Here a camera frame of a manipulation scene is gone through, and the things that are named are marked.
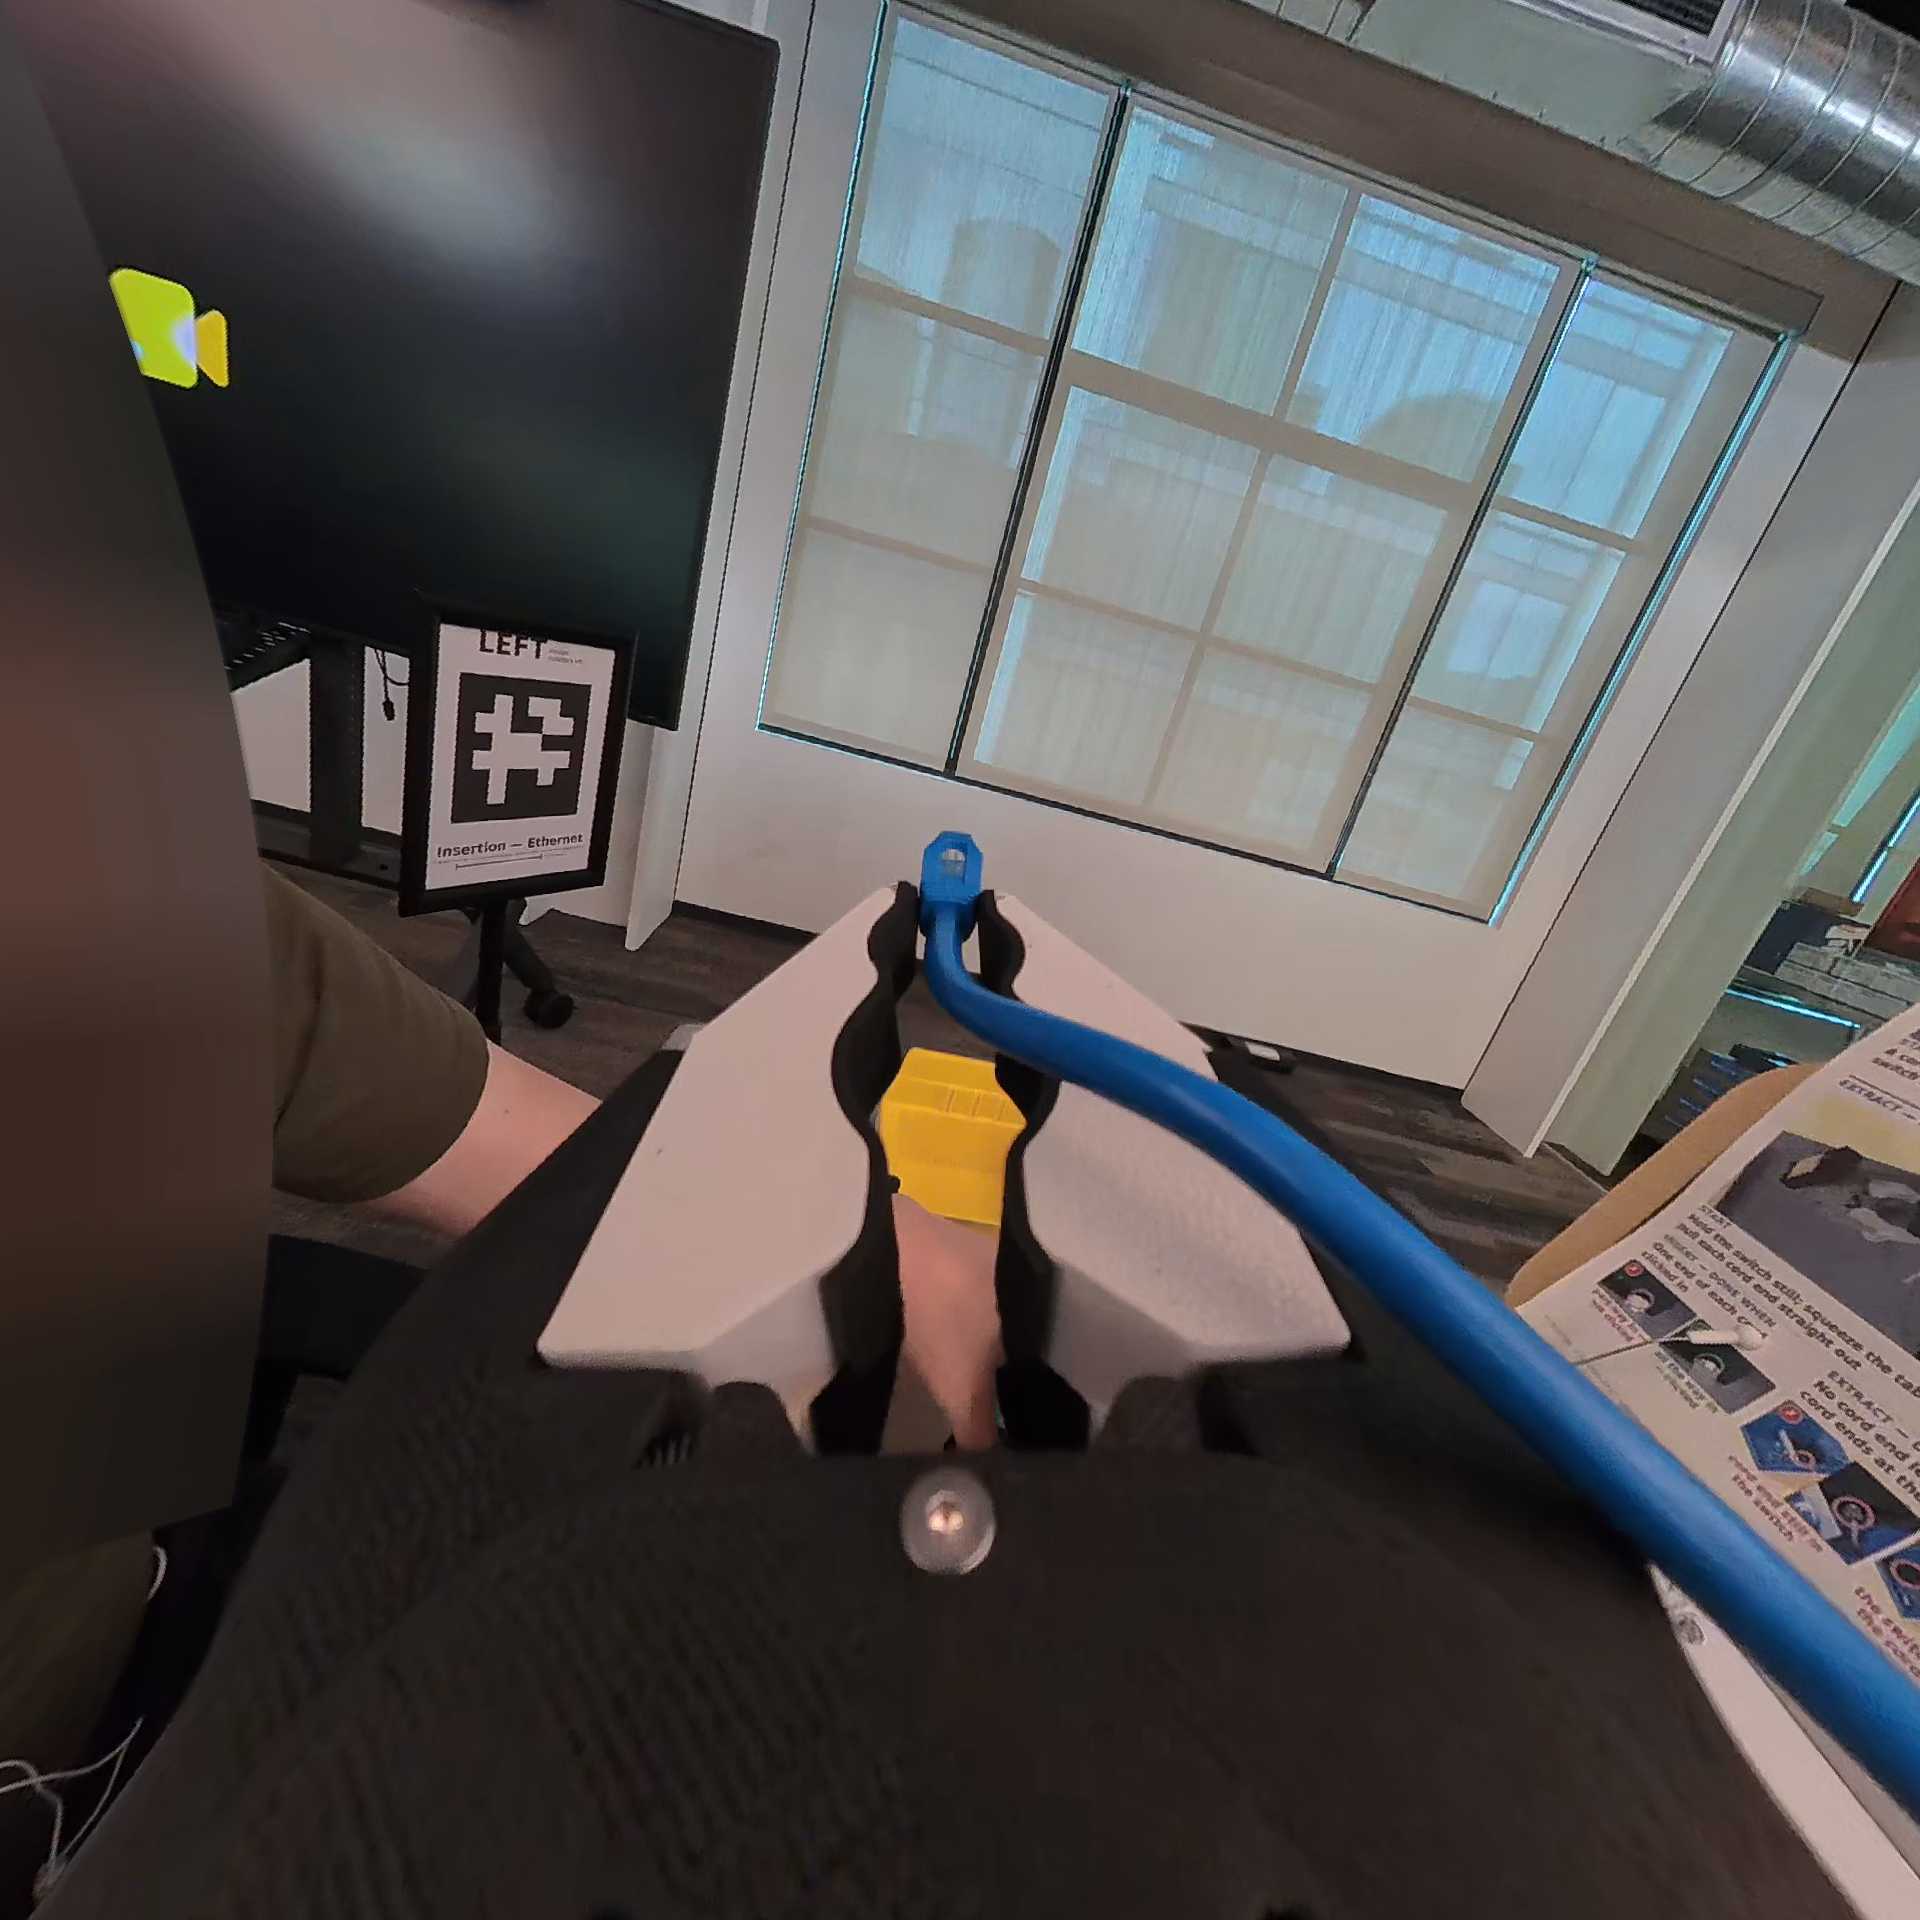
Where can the white vent grille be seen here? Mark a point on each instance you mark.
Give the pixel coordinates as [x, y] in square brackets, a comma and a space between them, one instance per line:
[1620, 24]

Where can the large gridded window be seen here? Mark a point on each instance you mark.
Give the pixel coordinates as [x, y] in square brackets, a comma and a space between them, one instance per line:
[1201, 450]

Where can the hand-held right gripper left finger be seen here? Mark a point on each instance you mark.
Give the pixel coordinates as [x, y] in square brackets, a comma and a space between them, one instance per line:
[704, 1200]

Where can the white stand base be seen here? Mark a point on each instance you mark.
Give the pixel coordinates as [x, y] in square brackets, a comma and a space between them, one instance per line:
[1800, 1779]

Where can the storage shelf with boxes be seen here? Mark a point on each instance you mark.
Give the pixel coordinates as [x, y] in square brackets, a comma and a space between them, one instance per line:
[1800, 991]

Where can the yellow divided plastic bin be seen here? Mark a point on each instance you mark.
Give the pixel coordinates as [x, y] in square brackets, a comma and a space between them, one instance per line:
[945, 1142]

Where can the round silver air duct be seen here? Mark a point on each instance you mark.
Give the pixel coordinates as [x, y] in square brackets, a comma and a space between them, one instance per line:
[1800, 119]

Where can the wooden board with instruction sheet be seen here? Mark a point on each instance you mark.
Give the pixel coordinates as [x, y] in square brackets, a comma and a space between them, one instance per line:
[1800, 1200]

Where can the black monitor screen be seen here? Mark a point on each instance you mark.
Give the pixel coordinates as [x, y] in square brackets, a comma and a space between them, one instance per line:
[451, 376]

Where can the framed tag sign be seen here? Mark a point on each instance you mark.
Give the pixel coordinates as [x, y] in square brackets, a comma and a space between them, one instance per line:
[516, 751]

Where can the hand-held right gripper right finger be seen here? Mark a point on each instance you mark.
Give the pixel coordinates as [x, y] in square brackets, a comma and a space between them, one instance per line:
[1184, 1259]

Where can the person's left forearm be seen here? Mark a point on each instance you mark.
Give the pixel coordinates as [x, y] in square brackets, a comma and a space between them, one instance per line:
[404, 1079]

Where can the person's torso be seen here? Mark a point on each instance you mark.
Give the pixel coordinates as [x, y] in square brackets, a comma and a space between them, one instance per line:
[59, 1650]

